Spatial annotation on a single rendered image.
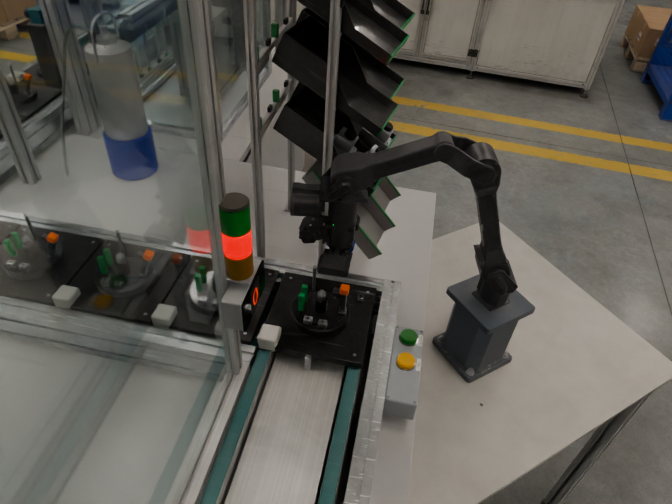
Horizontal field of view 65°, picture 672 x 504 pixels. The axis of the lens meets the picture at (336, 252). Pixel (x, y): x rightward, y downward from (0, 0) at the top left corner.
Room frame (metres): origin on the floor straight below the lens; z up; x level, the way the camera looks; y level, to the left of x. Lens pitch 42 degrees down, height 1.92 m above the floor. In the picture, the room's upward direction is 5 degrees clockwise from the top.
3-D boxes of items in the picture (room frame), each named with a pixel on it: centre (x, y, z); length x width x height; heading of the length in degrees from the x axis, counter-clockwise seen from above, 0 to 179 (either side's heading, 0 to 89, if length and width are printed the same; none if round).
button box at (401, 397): (0.72, -0.18, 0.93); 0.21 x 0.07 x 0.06; 172
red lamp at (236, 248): (0.67, 0.17, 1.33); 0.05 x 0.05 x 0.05
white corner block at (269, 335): (0.76, 0.14, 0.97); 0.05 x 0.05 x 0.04; 82
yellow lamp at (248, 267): (0.67, 0.17, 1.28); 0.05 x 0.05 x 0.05
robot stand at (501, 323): (0.85, -0.36, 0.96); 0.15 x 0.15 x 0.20; 33
